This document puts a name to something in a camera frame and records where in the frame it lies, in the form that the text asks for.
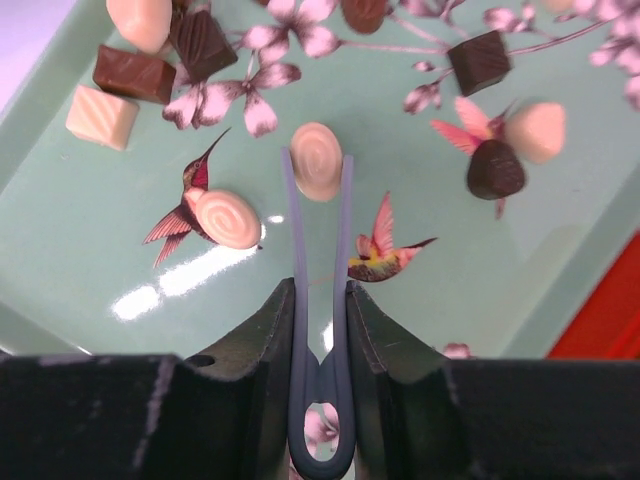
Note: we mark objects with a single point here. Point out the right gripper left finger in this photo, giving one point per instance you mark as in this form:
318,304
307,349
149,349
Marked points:
219,414

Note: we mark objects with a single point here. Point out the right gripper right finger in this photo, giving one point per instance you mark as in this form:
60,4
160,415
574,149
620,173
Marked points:
422,415

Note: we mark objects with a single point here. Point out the grey plastic tweezers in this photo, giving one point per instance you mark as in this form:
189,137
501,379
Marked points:
320,361

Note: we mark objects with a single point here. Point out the orange chocolate box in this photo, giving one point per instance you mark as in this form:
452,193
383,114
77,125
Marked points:
607,325

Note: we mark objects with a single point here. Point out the green floral tray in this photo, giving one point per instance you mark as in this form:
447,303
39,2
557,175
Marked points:
101,252

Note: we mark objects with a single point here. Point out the white swirl oval chocolate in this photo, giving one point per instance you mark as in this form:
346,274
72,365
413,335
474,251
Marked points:
226,218

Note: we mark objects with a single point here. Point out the dark heart chocolate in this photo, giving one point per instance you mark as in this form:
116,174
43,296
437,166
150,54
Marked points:
494,171

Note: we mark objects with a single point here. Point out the white heart chocolate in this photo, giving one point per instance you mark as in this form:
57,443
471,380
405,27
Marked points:
537,131

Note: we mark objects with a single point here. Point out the white square chocolate low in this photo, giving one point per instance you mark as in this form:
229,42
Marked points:
101,118

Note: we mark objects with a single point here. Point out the brown square chocolate low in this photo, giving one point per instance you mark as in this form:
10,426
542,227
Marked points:
133,75

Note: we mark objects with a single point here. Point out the dark square chocolate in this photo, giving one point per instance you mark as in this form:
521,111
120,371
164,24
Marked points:
479,62

